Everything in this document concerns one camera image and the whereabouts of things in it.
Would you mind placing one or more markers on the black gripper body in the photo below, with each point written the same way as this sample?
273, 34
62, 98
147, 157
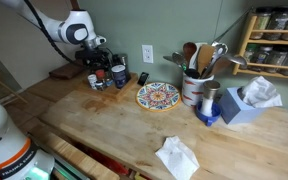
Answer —
92, 56

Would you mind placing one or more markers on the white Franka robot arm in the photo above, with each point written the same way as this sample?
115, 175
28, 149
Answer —
74, 31

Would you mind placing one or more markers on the wooden tray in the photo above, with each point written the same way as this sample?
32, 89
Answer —
117, 93

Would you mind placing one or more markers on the dark canister with silver rim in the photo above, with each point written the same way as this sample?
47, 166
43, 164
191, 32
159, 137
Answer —
121, 59

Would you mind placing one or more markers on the small glass spice jar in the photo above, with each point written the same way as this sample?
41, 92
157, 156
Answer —
109, 82
99, 86

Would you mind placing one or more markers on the white-lidded can with dark label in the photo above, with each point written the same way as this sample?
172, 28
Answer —
119, 77

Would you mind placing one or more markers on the dark brown wooden block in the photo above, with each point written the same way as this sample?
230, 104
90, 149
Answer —
65, 71

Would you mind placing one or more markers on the small black clip device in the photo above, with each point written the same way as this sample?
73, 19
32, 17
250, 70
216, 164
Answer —
143, 79

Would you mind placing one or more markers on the colourful patterned plate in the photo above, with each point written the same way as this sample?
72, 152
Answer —
158, 96

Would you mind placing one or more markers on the wooden spoon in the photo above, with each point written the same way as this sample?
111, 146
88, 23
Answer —
189, 51

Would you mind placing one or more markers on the white and orange utensil crock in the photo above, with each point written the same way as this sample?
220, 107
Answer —
195, 90

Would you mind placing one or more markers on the wooden chair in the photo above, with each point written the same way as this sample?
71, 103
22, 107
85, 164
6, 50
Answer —
0, 85

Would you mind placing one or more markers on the wooden spatula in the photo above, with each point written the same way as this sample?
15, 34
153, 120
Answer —
205, 57

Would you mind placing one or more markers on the white salt grinder steel top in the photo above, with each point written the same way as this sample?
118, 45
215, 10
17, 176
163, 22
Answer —
209, 96

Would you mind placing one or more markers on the blue bowl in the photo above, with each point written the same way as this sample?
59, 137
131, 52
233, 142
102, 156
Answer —
208, 118

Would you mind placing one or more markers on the metal serving spoon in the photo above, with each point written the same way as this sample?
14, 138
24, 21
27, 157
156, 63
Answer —
232, 61

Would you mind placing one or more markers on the blue tissue box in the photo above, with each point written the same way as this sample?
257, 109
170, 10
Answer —
237, 108

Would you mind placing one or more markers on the white tissue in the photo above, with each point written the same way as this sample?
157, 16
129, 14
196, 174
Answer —
260, 91

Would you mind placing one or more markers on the white wall outlet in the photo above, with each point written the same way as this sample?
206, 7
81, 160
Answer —
147, 54

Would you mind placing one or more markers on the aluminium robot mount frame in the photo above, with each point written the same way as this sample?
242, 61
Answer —
69, 170

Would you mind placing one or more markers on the wooden wall spice rack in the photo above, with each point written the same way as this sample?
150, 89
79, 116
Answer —
242, 50

